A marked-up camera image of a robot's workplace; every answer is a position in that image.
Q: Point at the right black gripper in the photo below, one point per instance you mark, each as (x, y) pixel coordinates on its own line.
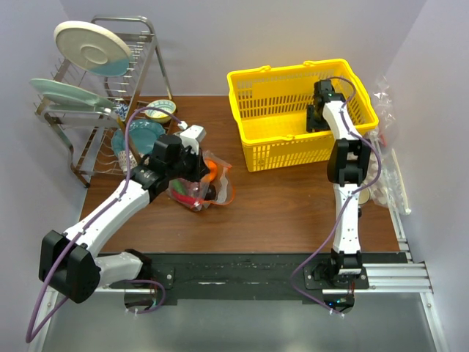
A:
(311, 125)

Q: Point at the orange fruit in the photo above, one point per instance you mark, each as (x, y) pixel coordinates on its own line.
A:
(213, 171)

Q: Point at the clear zip top bag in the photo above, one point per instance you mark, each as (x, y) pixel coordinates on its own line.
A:
(222, 183)

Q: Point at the green chili pepper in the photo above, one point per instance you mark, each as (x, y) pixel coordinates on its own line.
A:
(179, 187)

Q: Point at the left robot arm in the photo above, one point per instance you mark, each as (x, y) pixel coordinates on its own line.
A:
(70, 262)

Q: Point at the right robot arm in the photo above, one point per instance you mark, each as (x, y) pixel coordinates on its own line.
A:
(347, 170)

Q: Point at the clear plastic bag pile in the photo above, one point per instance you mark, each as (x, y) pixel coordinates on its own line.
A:
(383, 138)

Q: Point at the yellow plastic basket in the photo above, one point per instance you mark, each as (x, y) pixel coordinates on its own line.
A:
(269, 106)

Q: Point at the cream ceramic mug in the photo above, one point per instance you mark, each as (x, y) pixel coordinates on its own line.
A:
(364, 197)

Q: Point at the teal patterned bowl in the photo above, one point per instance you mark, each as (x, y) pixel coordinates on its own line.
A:
(159, 110)

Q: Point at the teal scalloped plate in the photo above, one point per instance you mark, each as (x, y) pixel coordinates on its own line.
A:
(143, 133)

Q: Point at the blue patterned small dish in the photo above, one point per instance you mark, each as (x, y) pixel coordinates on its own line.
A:
(121, 110)

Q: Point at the patterned cup in rack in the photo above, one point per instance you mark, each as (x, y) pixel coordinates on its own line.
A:
(124, 159)

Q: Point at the metal dish rack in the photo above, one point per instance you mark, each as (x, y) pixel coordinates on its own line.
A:
(97, 87)

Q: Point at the white and blue plate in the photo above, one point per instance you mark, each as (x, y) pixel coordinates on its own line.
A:
(93, 48)

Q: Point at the pale green plate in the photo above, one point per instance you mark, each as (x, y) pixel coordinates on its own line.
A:
(69, 95)

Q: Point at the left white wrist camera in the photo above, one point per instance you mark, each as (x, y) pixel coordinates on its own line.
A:
(192, 137)

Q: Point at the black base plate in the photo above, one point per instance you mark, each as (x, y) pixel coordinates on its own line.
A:
(225, 276)

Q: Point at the aluminium rail frame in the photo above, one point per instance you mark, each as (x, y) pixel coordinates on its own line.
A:
(393, 311)

